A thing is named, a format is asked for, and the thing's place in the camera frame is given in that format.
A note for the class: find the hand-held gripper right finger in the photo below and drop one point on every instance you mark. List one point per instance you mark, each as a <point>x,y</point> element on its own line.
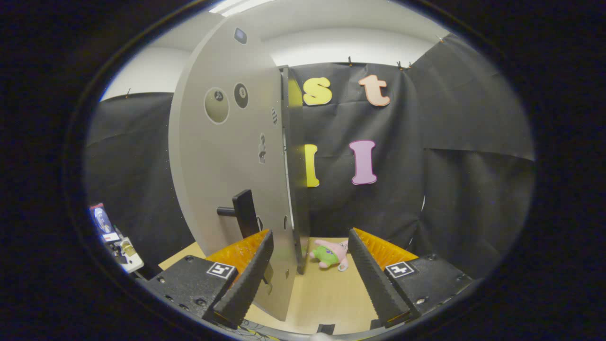
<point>374,284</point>

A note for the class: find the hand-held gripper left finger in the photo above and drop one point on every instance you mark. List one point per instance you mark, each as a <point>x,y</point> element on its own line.
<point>246,284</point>

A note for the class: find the black frame shoe cabinet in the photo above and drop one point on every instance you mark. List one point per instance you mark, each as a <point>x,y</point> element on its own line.
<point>297,213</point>

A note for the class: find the grey shoe cabinet door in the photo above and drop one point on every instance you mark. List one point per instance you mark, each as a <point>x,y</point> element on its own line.
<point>213,166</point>

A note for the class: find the pink and green plush toy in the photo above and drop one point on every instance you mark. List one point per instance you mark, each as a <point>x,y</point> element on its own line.
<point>326,255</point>

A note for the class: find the white box with brass item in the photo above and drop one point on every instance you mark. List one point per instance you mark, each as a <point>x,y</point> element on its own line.
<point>129,254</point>

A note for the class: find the black backdrop cloth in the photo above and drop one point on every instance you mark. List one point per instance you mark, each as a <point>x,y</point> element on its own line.
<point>450,189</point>

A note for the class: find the long ceiling light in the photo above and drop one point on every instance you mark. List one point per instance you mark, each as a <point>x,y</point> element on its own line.
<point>236,6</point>

